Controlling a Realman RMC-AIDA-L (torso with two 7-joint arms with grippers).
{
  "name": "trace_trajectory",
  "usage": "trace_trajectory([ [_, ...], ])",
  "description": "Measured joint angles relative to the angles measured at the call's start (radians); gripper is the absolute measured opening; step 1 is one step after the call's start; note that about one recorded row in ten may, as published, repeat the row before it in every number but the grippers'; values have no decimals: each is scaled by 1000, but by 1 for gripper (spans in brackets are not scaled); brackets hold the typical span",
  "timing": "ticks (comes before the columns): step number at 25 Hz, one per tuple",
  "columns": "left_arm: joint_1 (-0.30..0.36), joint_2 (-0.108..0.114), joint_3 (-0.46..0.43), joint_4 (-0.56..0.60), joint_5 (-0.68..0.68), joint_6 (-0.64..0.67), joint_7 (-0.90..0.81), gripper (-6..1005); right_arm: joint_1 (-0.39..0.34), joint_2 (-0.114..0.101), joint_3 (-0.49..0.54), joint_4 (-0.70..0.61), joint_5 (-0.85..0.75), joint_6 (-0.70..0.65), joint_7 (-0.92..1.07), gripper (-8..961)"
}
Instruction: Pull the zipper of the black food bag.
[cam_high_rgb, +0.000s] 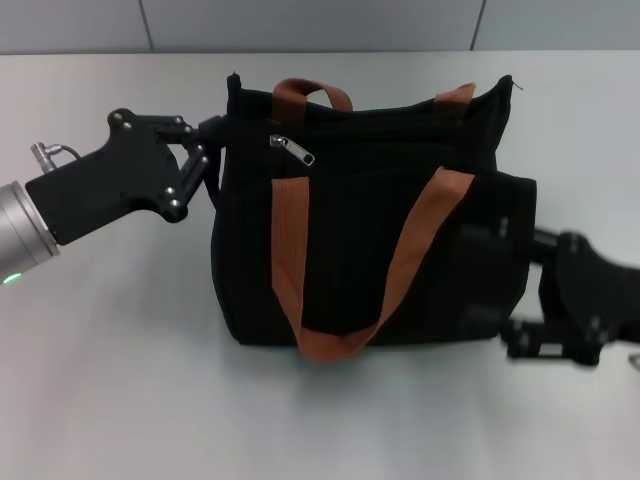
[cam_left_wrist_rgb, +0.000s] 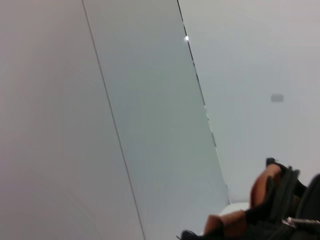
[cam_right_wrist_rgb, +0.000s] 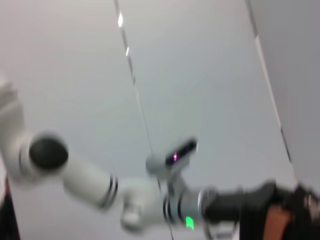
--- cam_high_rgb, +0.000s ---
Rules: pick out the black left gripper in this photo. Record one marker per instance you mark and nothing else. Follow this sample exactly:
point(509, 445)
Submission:
point(115, 180)

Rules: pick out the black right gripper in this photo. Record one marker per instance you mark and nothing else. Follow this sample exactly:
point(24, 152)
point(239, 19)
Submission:
point(595, 300)

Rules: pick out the silver zipper pull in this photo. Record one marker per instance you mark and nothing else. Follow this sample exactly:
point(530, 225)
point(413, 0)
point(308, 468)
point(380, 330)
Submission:
point(296, 150)

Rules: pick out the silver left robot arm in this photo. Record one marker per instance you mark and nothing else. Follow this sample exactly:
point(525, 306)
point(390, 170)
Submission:
point(20, 230)

